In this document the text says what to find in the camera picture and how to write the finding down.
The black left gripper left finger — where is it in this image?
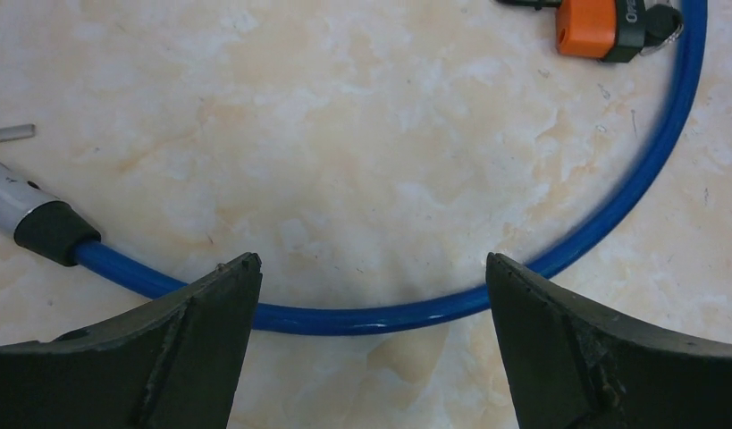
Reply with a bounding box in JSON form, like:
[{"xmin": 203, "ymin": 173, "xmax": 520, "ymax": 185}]
[{"xmin": 0, "ymin": 253, "xmax": 262, "ymax": 428}]

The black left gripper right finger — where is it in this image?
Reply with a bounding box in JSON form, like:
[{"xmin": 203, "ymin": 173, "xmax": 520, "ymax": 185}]
[{"xmin": 486, "ymin": 253, "xmax": 732, "ymax": 428}]

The blue cable lock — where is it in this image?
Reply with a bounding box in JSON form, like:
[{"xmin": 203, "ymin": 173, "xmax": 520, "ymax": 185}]
[{"xmin": 0, "ymin": 1, "xmax": 708, "ymax": 336}]

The orange black padlock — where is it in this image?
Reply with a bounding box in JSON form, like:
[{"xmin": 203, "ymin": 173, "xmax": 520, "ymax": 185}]
[{"xmin": 504, "ymin": 0, "xmax": 647, "ymax": 63}]

